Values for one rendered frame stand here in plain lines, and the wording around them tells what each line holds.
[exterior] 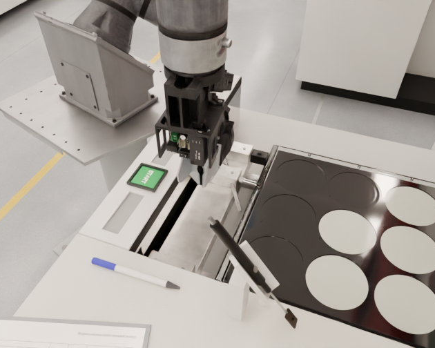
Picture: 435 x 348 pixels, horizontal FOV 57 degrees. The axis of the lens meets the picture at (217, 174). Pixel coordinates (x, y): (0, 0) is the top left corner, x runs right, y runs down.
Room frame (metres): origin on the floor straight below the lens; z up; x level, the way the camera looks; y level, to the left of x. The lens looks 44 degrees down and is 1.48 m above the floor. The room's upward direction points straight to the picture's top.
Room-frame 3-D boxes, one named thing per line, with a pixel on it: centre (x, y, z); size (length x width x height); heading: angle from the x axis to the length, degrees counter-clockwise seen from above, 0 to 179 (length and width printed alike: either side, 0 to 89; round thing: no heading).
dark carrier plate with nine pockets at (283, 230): (0.45, -0.23, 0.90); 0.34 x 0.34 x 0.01; 69
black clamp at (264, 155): (0.65, -0.09, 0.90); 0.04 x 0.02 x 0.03; 69
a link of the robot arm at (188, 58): (0.42, 0.02, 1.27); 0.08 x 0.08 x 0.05
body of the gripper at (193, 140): (0.42, 0.03, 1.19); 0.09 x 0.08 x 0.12; 164
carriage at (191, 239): (0.53, 0.02, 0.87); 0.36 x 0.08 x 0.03; 159
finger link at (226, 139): (0.43, 0.00, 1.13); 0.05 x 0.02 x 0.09; 74
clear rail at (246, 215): (0.51, -0.06, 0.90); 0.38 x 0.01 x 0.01; 159
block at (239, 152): (0.67, -0.04, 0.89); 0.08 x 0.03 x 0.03; 69
